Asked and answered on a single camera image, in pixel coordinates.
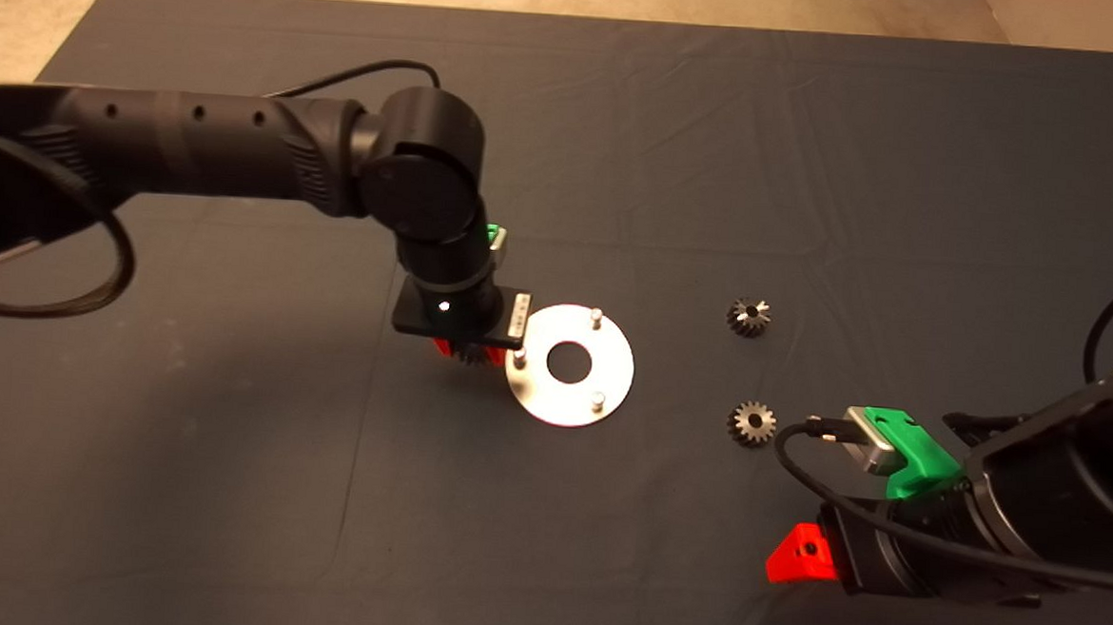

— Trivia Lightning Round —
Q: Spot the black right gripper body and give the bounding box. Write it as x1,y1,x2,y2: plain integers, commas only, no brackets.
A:
812,496,940,601

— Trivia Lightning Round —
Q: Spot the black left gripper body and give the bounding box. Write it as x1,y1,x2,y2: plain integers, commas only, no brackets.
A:
390,274,535,353

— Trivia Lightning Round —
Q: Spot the thin black camera cable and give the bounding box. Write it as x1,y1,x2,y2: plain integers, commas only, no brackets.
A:
767,248,1113,596
270,52,443,108

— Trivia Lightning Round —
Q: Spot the thin black left camera cable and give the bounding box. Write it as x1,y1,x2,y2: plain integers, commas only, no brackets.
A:
270,52,443,108

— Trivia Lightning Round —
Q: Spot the green right camera mount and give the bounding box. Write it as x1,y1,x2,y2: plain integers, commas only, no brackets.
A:
859,406,971,506

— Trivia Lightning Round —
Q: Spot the round metal carrier plate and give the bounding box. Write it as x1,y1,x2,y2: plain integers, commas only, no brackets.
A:
503,302,638,432

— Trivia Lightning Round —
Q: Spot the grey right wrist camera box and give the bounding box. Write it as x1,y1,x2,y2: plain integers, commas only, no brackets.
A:
840,405,901,478

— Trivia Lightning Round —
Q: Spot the dark grey table cloth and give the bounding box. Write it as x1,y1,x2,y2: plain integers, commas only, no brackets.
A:
0,0,1113,625

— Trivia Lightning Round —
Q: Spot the black braided left arm hose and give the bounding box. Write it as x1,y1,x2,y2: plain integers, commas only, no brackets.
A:
0,136,144,322

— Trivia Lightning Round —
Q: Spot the thin black right camera cable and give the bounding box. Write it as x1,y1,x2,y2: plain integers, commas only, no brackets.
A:
767,248,1113,596

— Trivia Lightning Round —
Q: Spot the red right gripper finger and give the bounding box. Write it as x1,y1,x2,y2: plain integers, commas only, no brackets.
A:
765,520,843,588

